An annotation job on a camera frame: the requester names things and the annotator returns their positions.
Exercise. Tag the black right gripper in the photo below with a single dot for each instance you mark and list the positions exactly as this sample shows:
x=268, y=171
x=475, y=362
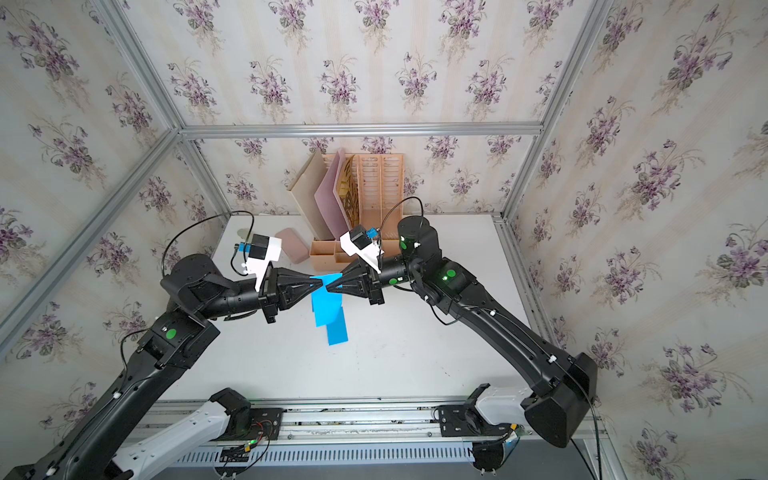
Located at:
x=367, y=280

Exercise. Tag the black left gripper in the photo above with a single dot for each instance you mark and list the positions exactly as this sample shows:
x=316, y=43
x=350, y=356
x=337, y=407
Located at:
x=281, y=290

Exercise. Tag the blue square paper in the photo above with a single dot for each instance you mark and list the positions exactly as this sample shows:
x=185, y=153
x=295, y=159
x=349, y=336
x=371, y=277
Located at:
x=326, y=307
x=336, y=330

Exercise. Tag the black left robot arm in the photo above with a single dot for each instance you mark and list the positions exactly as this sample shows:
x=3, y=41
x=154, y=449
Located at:
x=198, y=294

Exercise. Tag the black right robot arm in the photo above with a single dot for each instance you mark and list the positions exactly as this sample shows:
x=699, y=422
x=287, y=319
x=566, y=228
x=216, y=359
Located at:
x=563, y=386

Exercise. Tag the pink pencil case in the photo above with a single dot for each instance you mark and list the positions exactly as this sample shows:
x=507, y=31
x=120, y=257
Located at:
x=293, y=246

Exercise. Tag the pink folder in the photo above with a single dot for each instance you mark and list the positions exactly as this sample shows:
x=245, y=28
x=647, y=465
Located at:
x=327, y=198

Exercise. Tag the patterned yellow book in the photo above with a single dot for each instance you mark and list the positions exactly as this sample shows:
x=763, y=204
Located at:
x=347, y=190

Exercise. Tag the beige folder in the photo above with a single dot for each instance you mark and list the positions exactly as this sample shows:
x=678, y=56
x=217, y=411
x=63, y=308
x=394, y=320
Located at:
x=303, y=189

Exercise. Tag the peach plastic file organizer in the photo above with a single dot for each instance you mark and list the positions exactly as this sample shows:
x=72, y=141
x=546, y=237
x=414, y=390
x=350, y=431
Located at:
x=381, y=180

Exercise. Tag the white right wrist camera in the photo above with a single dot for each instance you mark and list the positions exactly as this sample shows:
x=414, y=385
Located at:
x=363, y=243

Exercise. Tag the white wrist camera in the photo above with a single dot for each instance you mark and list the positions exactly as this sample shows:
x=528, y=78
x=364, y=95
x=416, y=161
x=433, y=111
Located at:
x=254, y=257
x=363, y=243

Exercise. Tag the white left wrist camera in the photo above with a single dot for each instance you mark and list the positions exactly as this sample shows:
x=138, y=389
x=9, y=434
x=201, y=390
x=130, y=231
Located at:
x=254, y=257

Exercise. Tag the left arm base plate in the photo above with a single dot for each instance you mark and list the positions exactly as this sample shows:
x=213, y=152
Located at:
x=257, y=423

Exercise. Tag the aluminium mounting rail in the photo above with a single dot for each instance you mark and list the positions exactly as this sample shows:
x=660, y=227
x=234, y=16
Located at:
x=338, y=421

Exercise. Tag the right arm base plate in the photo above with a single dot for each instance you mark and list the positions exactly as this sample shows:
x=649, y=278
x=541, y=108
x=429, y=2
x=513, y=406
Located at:
x=460, y=420

